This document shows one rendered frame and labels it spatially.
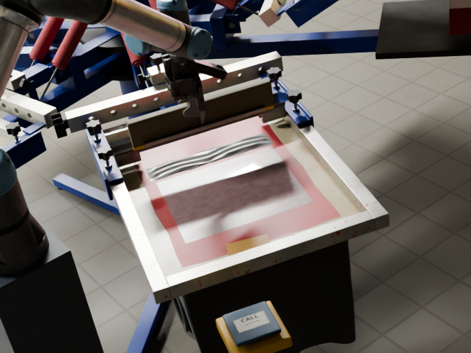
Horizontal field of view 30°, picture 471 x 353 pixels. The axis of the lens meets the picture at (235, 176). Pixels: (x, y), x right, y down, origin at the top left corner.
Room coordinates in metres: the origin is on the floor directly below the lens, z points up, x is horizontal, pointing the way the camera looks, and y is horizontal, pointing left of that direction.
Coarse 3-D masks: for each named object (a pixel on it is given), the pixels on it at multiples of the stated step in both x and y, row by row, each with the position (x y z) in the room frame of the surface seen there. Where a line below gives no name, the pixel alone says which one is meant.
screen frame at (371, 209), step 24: (288, 120) 2.19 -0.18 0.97; (312, 144) 2.01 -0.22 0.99; (336, 168) 1.87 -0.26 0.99; (120, 192) 1.94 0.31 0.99; (360, 192) 1.75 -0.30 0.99; (360, 216) 1.65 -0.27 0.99; (384, 216) 1.64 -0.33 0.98; (144, 240) 1.71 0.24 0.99; (288, 240) 1.61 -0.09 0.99; (312, 240) 1.60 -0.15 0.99; (336, 240) 1.62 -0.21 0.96; (144, 264) 1.62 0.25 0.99; (216, 264) 1.57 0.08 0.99; (240, 264) 1.56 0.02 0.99; (264, 264) 1.58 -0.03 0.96; (168, 288) 1.52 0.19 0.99; (192, 288) 1.54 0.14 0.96
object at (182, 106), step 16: (208, 96) 2.10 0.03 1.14; (224, 96) 2.09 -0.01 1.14; (240, 96) 2.10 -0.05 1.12; (256, 96) 2.11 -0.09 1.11; (272, 96) 2.12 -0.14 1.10; (160, 112) 2.06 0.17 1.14; (176, 112) 2.06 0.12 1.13; (208, 112) 2.08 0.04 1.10; (224, 112) 2.09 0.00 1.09; (128, 128) 2.03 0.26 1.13; (144, 128) 2.04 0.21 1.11; (160, 128) 2.05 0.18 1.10; (176, 128) 2.06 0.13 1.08
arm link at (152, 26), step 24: (48, 0) 1.68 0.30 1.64; (72, 0) 1.68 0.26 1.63; (96, 0) 1.70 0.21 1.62; (120, 0) 1.76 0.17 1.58; (96, 24) 1.72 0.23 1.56; (120, 24) 1.75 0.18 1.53; (144, 24) 1.79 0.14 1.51; (168, 24) 1.85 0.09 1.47; (168, 48) 1.86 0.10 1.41; (192, 48) 1.87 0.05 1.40
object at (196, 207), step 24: (168, 144) 2.20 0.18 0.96; (192, 144) 2.18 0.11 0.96; (144, 168) 2.09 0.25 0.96; (216, 168) 2.03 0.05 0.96; (168, 192) 1.95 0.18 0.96; (192, 192) 1.93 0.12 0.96; (216, 192) 1.91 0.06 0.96; (168, 216) 1.84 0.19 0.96; (192, 216) 1.82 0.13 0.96; (216, 216) 1.81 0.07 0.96; (240, 216) 1.79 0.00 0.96; (192, 240) 1.72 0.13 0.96; (216, 240) 1.71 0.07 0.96; (192, 264) 1.63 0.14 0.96
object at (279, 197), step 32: (224, 128) 2.23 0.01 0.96; (256, 128) 2.20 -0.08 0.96; (224, 160) 2.06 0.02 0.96; (256, 160) 2.03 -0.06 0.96; (288, 160) 2.00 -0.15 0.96; (256, 192) 1.88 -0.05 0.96; (288, 192) 1.85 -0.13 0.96; (320, 192) 1.83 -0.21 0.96; (256, 224) 1.74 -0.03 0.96; (288, 224) 1.72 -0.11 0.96
